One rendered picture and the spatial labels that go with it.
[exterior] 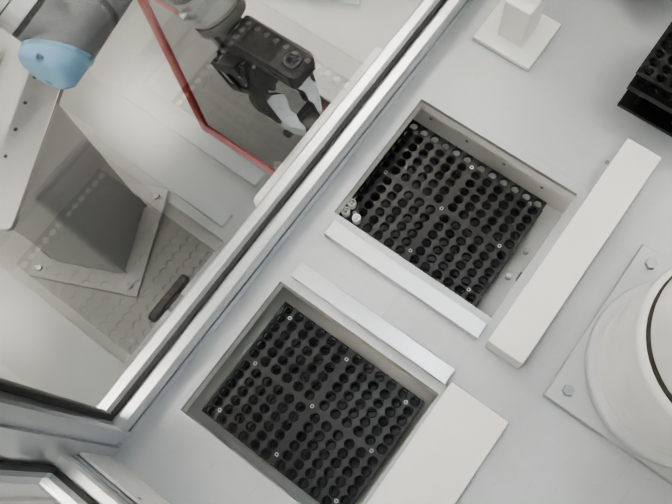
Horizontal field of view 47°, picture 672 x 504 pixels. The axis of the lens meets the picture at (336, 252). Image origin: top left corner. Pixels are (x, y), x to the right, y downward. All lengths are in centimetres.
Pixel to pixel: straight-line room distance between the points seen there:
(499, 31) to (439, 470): 58
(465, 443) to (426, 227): 29
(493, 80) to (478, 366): 39
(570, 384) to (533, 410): 5
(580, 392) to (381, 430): 24
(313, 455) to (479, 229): 37
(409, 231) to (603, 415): 34
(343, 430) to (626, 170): 48
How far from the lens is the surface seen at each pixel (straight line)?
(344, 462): 98
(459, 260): 103
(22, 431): 75
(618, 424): 95
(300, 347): 101
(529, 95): 109
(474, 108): 107
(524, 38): 110
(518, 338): 93
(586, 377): 96
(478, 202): 106
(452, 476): 93
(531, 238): 112
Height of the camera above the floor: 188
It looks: 72 degrees down
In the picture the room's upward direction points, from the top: 12 degrees counter-clockwise
